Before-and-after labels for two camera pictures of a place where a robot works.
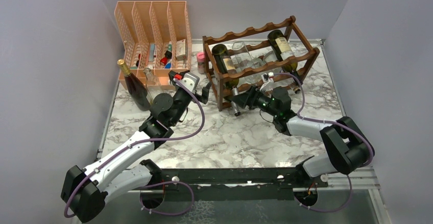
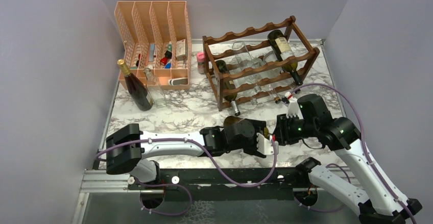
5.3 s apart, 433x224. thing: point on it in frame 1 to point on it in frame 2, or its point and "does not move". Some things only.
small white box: (180, 50) does not move
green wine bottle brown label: (226, 65) to (232, 119)
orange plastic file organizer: (156, 36) does not move
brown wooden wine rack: (267, 57) does not move
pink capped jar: (201, 63) does not move
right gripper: (250, 96) to (282, 132)
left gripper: (203, 98) to (259, 126)
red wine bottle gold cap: (136, 89) does not move
